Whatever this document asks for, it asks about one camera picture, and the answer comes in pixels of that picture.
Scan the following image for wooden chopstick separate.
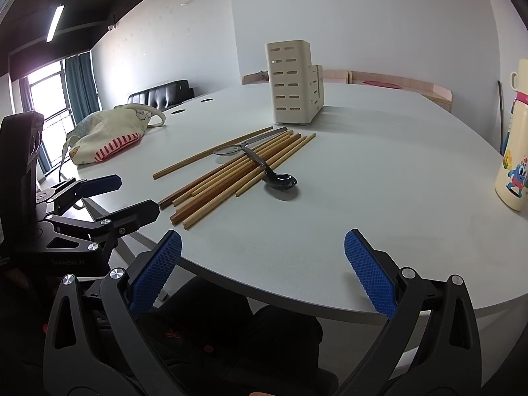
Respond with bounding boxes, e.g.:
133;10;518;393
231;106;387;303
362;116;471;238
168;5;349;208
152;126;272;180

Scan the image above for teal curtain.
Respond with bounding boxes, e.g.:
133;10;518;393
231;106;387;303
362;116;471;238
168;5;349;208
65;52;100;124

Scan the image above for cream cartoon thermos bottle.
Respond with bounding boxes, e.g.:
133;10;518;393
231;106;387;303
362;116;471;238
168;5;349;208
494;58;528;212

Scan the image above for dark wooden chopstick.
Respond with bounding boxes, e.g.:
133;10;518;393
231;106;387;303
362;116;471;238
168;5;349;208
158;155;247;210

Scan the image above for cream canvas tote bag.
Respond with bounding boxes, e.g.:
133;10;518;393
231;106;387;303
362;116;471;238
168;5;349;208
61;104;166;165

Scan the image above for cream plastic utensil holder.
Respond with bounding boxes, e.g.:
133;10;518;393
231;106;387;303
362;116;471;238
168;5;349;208
266;40;324;125

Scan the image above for black leather sofa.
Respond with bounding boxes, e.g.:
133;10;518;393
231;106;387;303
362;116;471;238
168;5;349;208
127;80;195;112

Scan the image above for light wooden chopstick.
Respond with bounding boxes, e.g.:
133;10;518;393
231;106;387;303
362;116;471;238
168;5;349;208
235;132;316;197

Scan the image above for metal spoon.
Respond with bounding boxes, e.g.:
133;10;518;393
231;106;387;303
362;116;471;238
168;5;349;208
213;127;287;156

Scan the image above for pink wooden cabinet right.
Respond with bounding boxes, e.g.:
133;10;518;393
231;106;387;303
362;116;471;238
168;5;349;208
323;69;453;112

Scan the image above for window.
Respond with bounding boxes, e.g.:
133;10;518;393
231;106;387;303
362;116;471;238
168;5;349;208
27;60;74;174

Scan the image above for black ceramic spoon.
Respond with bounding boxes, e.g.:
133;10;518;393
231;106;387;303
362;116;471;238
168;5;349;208
236;146;297;190

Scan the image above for ceiling strip light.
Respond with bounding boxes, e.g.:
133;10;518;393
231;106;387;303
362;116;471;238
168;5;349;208
46;5;64;43

